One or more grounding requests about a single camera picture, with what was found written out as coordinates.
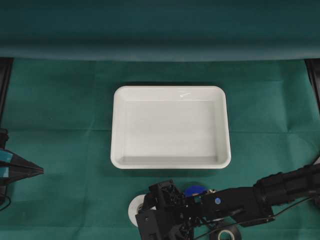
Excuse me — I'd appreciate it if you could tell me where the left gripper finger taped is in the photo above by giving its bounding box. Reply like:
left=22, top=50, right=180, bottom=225
left=0, top=167, right=44, bottom=186
left=0, top=149, right=42, bottom=169

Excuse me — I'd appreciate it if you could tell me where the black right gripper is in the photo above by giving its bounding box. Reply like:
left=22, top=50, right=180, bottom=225
left=135, top=180, right=213, bottom=240

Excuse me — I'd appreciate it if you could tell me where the blue tape roll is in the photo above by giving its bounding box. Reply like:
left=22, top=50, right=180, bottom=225
left=183, top=185, right=208, bottom=197

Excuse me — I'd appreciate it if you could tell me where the white tape roll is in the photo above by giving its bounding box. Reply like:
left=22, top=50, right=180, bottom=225
left=128, top=194, right=145, bottom=227

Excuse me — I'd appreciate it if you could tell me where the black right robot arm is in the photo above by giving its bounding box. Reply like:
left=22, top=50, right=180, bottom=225
left=135, top=164, right=320, bottom=240

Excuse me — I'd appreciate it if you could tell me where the black tape roll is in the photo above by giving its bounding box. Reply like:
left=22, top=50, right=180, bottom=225
left=209, top=226, right=242, bottom=240

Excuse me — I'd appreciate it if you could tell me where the white plastic tray case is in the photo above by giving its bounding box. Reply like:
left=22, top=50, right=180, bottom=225
left=110, top=86, right=232, bottom=170

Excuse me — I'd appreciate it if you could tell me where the black left frame post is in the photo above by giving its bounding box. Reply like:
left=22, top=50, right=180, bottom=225
left=0, top=57, right=14, bottom=119

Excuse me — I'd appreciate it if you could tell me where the black frame post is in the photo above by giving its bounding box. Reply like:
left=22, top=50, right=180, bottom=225
left=304, top=58, right=320, bottom=109
left=0, top=57, right=14, bottom=119

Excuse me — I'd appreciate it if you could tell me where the black right frame post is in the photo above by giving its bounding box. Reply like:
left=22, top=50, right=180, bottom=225
left=304, top=58, right=320, bottom=109

